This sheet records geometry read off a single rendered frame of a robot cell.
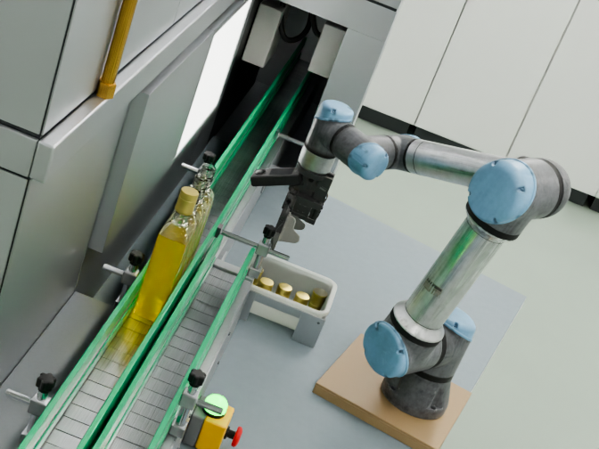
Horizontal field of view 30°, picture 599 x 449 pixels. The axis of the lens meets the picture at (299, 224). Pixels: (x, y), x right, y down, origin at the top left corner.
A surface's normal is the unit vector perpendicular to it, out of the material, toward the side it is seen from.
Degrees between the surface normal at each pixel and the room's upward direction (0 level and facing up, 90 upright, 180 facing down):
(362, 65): 90
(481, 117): 90
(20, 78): 90
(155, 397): 0
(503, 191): 81
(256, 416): 0
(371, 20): 90
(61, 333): 0
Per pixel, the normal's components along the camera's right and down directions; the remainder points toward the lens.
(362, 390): 0.33, -0.85
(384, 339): -0.75, 0.16
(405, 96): -0.18, 0.40
